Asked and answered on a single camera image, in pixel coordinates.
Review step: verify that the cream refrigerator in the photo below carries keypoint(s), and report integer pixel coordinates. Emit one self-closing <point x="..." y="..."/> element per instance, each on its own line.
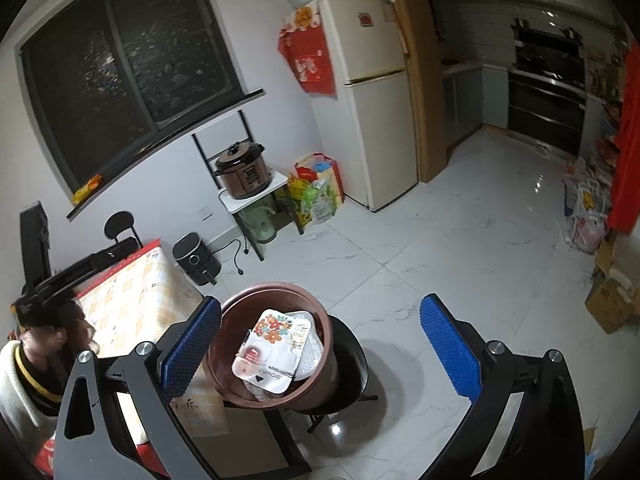
<point x="370" y="100"/>

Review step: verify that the floral plastic tray lid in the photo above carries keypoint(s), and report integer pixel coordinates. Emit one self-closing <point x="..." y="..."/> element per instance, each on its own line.
<point x="272" y="355"/>

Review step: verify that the dark sliding window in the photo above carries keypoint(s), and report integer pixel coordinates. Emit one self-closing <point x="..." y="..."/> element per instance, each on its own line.
<point x="125" y="70"/>

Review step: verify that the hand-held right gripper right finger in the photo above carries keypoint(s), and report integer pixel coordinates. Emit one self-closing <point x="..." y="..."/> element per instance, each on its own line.
<point x="450" y="352"/>

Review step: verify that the wooden door frame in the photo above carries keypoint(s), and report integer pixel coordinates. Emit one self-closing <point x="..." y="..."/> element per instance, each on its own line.
<point x="420" y="85"/>

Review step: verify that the black frame white rack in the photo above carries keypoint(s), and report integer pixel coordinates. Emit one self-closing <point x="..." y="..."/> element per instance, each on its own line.
<point x="260" y="195"/>

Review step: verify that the black air fryer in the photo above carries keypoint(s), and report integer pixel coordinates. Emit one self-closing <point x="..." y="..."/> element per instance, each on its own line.
<point x="195" y="260"/>

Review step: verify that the brown rice cooker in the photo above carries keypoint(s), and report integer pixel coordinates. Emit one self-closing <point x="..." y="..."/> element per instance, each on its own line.
<point x="242" y="172"/>

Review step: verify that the brown cardboard box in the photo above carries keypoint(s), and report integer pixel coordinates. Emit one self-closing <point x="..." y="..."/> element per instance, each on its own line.
<point x="612" y="255"/>
<point x="612" y="300"/>

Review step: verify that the red printed cloth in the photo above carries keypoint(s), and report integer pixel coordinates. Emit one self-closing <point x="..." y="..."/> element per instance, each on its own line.
<point x="307" y="55"/>

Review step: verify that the person's head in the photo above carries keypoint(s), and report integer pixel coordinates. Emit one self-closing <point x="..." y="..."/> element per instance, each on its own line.
<point x="50" y="330"/>

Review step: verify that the brown round bin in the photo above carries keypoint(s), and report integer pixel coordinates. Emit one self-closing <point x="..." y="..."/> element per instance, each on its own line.
<point x="327" y="360"/>

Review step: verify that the yellow snack packet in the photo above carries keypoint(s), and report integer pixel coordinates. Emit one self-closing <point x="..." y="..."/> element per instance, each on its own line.
<point x="89" y="187"/>

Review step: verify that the black round-back chair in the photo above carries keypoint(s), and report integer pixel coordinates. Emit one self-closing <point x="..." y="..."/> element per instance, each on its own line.
<point x="122" y="227"/>

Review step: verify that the red hanging cloth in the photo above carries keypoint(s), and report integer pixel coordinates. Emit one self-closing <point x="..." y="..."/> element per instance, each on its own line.
<point x="627" y="160"/>

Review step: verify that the black built-in oven stove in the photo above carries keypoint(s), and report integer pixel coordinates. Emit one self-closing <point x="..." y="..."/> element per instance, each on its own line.
<point x="547" y="90"/>

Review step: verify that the shelf of packaged goods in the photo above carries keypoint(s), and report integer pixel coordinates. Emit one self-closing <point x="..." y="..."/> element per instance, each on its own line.
<point x="607" y="110"/>

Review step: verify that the white plastic bags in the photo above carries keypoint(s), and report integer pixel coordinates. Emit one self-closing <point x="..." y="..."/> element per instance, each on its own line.
<point x="582" y="185"/>

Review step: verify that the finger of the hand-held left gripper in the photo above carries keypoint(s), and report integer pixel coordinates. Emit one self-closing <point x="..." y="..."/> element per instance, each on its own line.
<point x="95" y="260"/>
<point x="60" y="290"/>

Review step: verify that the pink white plastic bag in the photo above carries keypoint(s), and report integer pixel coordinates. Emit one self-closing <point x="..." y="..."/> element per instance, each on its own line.
<point x="587" y="232"/>

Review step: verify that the grey kitchen base cabinet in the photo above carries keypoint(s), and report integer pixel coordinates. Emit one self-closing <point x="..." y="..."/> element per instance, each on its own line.
<point x="465" y="105"/>

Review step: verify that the clear plastic food tray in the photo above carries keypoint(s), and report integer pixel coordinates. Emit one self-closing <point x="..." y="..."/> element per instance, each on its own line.
<point x="300" y="325"/>

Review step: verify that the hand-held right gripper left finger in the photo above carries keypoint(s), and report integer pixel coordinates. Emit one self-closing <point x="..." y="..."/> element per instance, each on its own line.
<point x="192" y="347"/>

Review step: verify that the green electric kettle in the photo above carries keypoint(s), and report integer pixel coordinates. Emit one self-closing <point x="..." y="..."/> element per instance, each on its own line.
<point x="260" y="222"/>

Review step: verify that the green printed plastic bag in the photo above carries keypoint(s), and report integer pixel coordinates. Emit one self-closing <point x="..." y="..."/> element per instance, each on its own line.
<point x="317" y="202"/>

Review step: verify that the white foam net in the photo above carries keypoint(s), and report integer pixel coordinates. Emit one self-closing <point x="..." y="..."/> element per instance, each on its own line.
<point x="310" y="355"/>

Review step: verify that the red trimmed shopping bag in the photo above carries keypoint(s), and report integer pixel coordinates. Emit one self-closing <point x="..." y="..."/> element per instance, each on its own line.
<point x="325" y="175"/>

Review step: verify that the flattened cardboard piece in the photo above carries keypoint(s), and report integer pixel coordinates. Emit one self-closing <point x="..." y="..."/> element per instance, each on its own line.
<point x="590" y="455"/>

